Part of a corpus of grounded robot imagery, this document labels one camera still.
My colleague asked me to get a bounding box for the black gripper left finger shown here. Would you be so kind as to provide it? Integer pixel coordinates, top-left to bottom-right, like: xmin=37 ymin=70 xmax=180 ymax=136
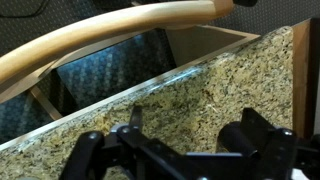
xmin=59 ymin=105 xmax=188 ymax=180

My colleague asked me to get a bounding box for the beige counter base cabinet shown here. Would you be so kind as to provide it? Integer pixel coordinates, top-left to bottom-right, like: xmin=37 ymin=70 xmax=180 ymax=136
xmin=292 ymin=18 xmax=317 ymax=139

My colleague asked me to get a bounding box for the light wooden chair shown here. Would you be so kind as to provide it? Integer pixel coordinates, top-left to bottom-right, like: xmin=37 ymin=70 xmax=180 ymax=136
xmin=0 ymin=0 xmax=236 ymax=145

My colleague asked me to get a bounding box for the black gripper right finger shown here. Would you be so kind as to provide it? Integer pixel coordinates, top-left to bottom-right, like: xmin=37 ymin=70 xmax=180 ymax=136
xmin=216 ymin=107 xmax=320 ymax=180

